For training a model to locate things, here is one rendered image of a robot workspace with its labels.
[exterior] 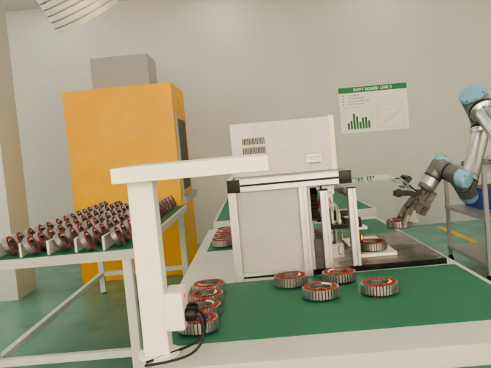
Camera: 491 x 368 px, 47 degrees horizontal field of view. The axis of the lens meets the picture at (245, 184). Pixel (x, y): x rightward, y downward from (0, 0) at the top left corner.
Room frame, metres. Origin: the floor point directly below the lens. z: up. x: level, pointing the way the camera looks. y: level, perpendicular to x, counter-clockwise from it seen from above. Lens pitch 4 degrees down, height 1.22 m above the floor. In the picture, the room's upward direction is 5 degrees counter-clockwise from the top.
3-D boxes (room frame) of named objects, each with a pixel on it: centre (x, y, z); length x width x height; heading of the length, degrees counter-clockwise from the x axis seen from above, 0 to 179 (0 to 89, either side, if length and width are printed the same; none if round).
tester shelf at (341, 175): (2.33, -0.16, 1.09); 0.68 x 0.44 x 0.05; 179
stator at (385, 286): (1.69, -0.38, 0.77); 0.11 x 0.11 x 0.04
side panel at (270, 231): (2.00, -0.07, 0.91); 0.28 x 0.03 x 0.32; 89
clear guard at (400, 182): (2.21, -0.47, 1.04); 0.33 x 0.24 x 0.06; 89
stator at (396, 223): (2.44, -0.65, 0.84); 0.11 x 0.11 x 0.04
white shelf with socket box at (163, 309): (1.43, 0.12, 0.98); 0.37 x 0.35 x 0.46; 179
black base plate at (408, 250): (2.32, -0.47, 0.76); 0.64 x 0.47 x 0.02; 179
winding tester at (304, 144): (2.34, -0.16, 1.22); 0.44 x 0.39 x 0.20; 179
